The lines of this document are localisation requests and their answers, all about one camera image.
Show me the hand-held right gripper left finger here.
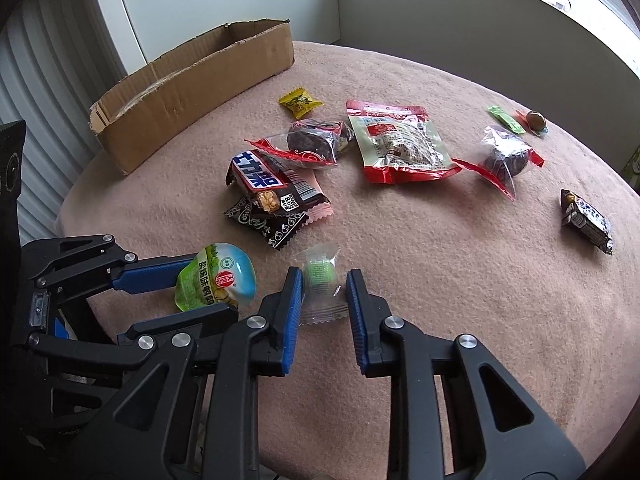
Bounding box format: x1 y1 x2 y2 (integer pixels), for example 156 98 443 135
70 266 306 480

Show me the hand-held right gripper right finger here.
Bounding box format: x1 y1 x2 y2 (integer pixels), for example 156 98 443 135
346 268 587 480

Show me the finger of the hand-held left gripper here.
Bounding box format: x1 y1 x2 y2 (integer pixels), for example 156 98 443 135
22 233 197 307
27 304 241 392

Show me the green white egg packet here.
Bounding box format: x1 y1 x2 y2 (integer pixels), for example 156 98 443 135
173 241 258 312

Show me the clear packet green candy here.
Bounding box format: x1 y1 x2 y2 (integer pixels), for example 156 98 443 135
295 242 351 327

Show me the black patterned snack packet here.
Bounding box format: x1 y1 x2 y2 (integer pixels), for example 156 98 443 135
223 195 307 251

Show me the pink snack packet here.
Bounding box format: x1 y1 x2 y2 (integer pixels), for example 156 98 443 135
295 167 333 223

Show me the large brown chocolate bar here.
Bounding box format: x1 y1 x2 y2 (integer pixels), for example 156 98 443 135
225 149 326 213

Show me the clear red packet dark snack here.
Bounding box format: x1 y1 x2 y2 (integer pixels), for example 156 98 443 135
451 125 546 202
243 118 356 170

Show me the large red white snack packet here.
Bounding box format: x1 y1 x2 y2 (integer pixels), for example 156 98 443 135
346 100 463 184

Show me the brown cardboard box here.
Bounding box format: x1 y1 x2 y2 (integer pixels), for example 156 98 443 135
89 19 296 177

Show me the yellow candy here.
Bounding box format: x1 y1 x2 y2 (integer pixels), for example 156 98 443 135
278 87 324 121

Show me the small brown chocolate bar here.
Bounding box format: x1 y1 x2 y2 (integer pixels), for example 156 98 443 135
560 188 614 256

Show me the green wrapped candy stick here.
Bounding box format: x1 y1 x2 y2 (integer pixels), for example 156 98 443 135
487 105 527 135

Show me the round brown wrapped candy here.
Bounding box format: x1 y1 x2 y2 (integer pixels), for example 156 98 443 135
515 109 548 137

